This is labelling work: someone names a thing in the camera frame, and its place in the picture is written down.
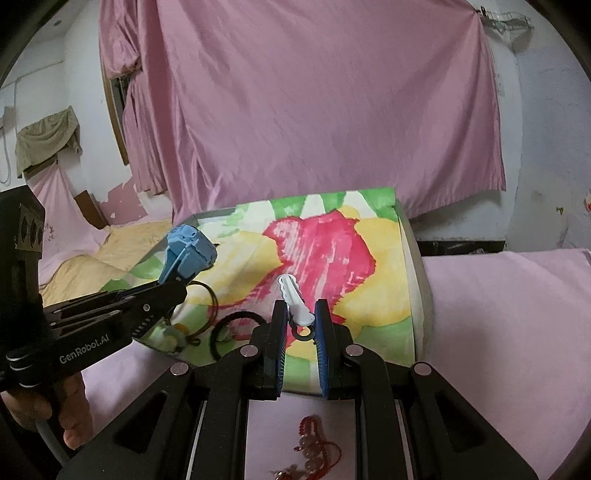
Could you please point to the black hair clip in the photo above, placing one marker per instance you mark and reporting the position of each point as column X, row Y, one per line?
column 302, row 333

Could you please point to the pink tablecloth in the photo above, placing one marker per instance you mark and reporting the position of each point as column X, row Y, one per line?
column 511, row 334

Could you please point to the white hair clip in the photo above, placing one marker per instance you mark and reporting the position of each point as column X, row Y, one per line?
column 291, row 294

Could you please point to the wooden headboard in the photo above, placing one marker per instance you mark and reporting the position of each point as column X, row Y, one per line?
column 90, row 211

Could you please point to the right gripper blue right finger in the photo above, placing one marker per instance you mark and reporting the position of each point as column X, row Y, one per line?
column 328, row 339

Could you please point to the blue digital watch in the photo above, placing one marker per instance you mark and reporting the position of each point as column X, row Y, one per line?
column 188, row 253

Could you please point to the yellow bed cover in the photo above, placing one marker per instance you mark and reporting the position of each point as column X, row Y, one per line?
column 128, row 258

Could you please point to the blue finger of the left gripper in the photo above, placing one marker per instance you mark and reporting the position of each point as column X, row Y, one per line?
column 135, row 315
column 87, row 303

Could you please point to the brown window frame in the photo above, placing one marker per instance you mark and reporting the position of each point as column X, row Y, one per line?
column 115, row 91

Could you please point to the wire wall shelf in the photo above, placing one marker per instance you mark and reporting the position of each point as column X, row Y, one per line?
column 505, row 23

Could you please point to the pink sheet on headboard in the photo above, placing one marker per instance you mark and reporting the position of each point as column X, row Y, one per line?
column 66, row 233

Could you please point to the olive green hanging cloth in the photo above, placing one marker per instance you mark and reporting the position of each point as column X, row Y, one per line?
column 42, row 140

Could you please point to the colourful floral tray liner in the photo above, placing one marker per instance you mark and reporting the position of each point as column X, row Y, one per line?
column 295, row 281

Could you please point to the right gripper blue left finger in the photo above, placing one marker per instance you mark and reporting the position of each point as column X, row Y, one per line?
column 275, row 352

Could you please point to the large pink curtain sheet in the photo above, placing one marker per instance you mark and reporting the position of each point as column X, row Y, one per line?
column 264, row 99

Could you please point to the tied pink window curtain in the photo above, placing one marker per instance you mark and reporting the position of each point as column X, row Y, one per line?
column 119, row 46

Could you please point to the left hand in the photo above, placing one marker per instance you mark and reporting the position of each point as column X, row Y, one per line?
column 72, row 411

